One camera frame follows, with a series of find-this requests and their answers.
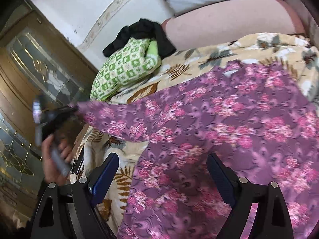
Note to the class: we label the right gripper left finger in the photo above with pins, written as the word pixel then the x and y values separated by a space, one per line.
pixel 70 211

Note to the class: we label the leaf pattern fleece blanket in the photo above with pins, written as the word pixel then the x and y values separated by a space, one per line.
pixel 296 54

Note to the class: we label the pink bolster cushion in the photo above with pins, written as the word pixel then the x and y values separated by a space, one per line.
pixel 230 20

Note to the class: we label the green checkered pillow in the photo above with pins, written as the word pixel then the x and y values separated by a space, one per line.
pixel 136 60

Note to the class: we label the black cloth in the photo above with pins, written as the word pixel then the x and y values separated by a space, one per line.
pixel 140 30

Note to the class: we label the wooden glass door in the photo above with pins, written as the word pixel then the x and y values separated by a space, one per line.
pixel 35 60

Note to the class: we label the person left hand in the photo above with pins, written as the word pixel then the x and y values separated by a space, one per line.
pixel 52 156

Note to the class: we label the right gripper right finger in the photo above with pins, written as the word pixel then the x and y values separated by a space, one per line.
pixel 272 218

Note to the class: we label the purple floral garment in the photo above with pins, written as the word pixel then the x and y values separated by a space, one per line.
pixel 253 116

